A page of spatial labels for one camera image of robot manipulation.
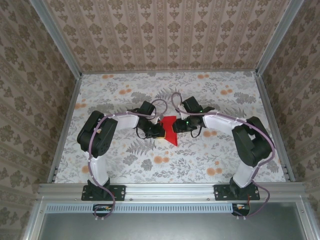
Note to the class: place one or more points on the aluminium cross rail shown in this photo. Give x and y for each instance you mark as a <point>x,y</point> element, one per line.
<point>170,191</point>

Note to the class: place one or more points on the aluminium frame post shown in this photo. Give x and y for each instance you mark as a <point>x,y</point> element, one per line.
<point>57,42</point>
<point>277,37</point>

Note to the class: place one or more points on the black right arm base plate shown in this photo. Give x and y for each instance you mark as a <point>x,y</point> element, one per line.
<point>220,192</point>

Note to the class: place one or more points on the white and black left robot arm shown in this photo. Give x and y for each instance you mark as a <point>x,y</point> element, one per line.
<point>98,170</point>

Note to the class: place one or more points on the aluminium side rail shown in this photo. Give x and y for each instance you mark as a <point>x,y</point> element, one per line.
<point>275,125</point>
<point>65,127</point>

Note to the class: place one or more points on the grey sheet metal panel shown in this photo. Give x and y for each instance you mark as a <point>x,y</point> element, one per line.
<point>170,227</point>

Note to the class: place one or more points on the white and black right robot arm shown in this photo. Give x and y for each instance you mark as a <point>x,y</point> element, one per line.
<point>246,172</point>

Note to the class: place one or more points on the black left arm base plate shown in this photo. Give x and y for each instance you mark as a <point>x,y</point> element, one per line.
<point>120,192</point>

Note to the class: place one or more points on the floral table cover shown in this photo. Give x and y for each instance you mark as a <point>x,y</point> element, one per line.
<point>175,162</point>

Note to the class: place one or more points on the thin aluminium table edge rail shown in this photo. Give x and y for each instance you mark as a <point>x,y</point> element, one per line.
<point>170,72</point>

